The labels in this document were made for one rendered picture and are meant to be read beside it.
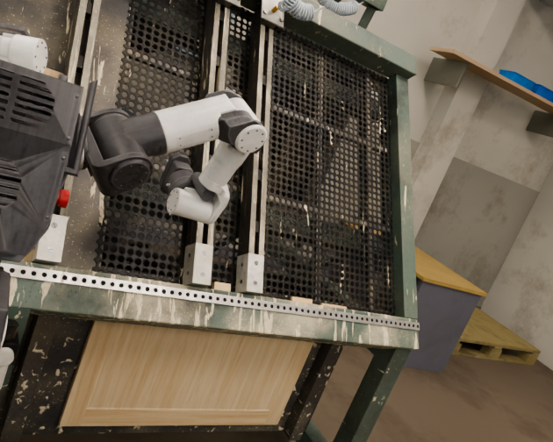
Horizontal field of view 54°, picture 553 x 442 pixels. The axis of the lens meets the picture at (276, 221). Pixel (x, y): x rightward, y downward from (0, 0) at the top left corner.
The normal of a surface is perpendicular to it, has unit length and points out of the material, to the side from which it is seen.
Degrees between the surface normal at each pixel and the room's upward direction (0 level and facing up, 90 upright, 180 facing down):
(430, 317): 90
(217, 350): 90
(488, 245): 90
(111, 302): 54
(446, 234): 90
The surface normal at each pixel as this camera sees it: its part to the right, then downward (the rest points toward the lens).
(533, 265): -0.85, -0.23
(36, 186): 0.51, 0.24
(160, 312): 0.58, -0.22
